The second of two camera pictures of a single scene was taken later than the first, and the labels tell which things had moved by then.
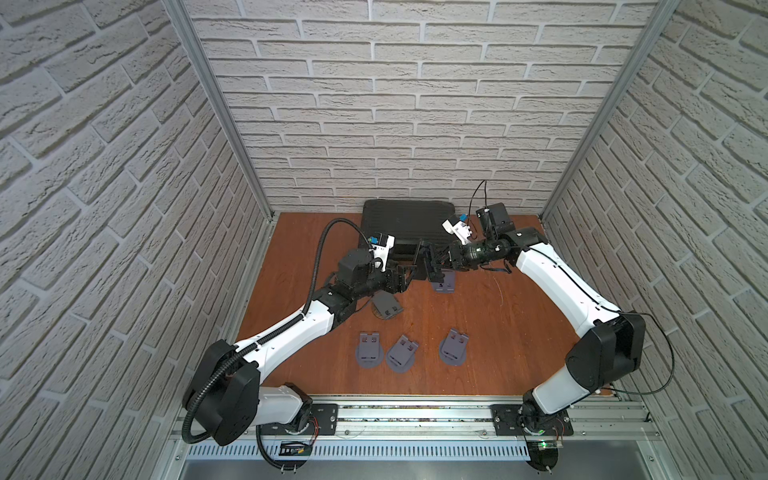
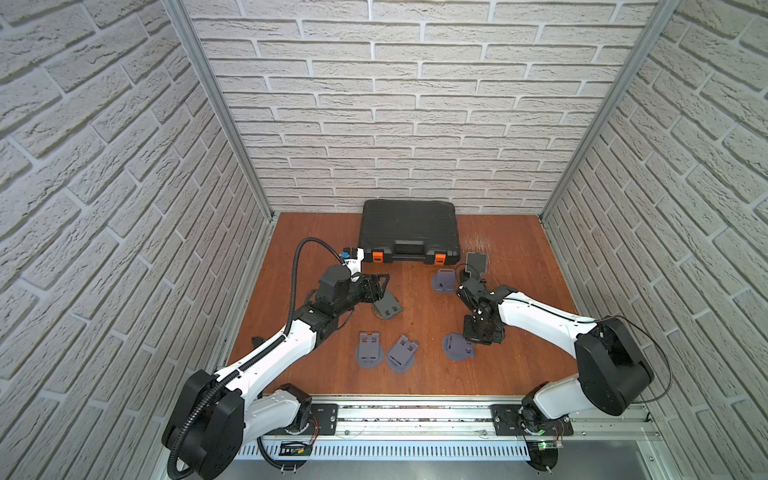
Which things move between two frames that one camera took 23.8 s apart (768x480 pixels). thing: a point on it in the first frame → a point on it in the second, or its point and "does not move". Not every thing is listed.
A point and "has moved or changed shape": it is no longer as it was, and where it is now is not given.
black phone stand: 422,264 has moved or changed shape
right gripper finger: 444,256 → 473,331
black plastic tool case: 408,221 does not move
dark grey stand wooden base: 385,304 does not move
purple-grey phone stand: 448,286 does not move
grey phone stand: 369,353 does not move
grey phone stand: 453,349 has moved or changed shape
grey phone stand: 401,356 does not move
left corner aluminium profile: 217,89 does not move
